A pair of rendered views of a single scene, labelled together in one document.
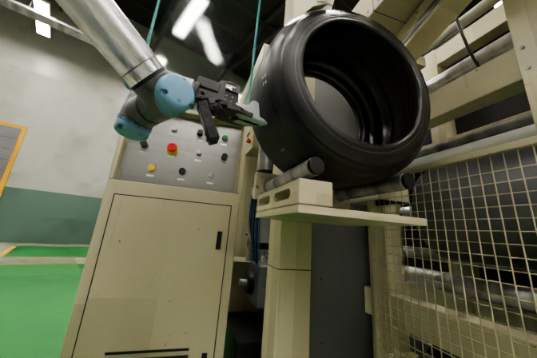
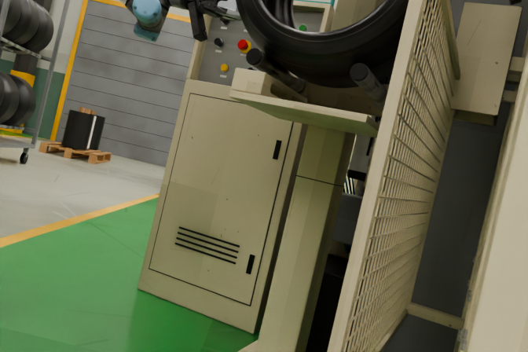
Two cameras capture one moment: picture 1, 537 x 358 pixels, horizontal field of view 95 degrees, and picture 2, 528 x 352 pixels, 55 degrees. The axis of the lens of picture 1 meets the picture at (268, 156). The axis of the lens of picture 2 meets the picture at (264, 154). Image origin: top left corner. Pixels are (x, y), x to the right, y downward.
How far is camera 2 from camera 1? 1.10 m
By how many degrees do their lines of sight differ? 43
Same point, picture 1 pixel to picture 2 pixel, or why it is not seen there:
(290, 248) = (313, 155)
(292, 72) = not seen: outside the picture
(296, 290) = (311, 200)
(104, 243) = (181, 137)
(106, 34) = not seen: outside the picture
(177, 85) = (144, 1)
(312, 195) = (243, 82)
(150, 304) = (212, 197)
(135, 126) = (142, 31)
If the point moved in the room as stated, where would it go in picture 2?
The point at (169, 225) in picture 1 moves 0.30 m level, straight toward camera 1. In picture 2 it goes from (232, 128) to (197, 116)
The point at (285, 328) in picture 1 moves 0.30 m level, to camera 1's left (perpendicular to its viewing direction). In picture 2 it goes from (294, 233) to (227, 210)
